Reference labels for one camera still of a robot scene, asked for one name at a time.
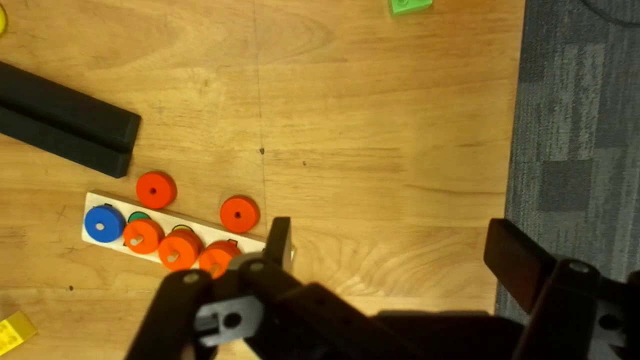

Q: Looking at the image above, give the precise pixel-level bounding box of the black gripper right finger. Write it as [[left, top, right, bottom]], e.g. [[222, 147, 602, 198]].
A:
[[482, 216, 561, 316]]

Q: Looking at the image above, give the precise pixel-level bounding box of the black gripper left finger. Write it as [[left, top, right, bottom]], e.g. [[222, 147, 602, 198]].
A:
[[262, 215, 296, 273]]

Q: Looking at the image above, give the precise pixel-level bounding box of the orange wooden ring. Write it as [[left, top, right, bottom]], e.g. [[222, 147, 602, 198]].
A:
[[157, 227, 206, 273], [122, 219, 167, 257], [197, 239, 242, 283], [218, 193, 262, 237], [135, 171, 181, 213]]

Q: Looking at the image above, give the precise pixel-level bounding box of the black rectangular bar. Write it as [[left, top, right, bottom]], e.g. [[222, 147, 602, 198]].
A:
[[0, 60, 144, 180]]

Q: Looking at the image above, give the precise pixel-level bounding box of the green toy brick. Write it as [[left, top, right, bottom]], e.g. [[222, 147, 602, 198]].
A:
[[389, 0, 437, 19]]

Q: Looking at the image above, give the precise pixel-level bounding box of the yellow toy brick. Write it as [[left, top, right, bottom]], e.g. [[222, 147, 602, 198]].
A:
[[0, 311, 41, 360]]

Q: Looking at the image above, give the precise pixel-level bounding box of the wooden ring stacker base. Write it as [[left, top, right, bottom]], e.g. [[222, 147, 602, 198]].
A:
[[81, 190, 271, 270]]

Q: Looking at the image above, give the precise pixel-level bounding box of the blue wooden ring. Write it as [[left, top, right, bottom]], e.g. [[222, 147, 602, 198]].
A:
[[82, 203, 128, 244]]

